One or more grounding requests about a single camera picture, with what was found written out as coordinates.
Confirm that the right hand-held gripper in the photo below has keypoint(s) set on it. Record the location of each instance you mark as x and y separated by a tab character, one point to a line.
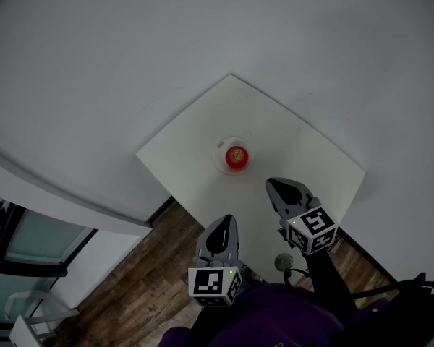
311	230

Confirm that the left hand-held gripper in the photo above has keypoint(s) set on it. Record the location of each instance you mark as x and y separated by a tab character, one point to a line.
217	262

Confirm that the clear round plate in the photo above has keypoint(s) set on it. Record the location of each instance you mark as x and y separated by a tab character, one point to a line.
220	165

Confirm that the red apple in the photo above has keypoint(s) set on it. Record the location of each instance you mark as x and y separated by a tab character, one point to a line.
236	158

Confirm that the person's right forearm black sleeve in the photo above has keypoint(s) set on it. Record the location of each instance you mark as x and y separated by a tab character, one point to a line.
329	284

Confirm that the person's left forearm black sleeve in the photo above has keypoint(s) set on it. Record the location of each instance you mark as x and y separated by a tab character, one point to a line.
213	322

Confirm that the round metal floor disc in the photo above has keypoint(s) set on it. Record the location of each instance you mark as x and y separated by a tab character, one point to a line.
283	261

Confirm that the person's purple clothing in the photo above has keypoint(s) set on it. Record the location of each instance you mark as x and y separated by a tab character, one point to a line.
275	316

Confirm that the black framed glass window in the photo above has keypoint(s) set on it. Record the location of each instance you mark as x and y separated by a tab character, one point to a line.
40	237

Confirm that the white metal rack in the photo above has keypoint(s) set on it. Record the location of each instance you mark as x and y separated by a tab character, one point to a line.
25	329

